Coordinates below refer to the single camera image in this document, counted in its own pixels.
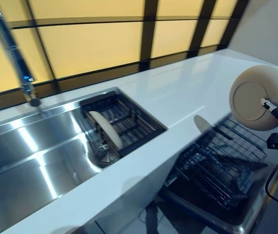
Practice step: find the beige ceramic plate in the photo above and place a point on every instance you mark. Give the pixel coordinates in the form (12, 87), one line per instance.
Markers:
(251, 97)
(109, 131)

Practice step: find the open dishwasher door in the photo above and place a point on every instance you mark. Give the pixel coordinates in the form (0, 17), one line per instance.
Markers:
(241, 221)

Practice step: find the black dish drying rack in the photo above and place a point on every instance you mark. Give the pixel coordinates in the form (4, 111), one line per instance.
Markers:
(139, 129)

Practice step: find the white cabinet door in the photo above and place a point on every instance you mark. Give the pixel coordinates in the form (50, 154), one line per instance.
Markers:
(129, 200)

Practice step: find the round steel sink strainer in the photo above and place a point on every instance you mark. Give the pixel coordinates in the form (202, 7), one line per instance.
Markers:
(107, 156)

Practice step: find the stainless steel sink basin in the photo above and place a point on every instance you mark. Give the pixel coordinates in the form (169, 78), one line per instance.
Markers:
(31, 151)

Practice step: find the chrome gooseneck faucet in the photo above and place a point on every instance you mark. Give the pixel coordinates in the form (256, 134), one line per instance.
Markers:
(7, 44)

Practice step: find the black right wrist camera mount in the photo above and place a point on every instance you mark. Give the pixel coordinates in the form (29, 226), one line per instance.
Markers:
(276, 141)

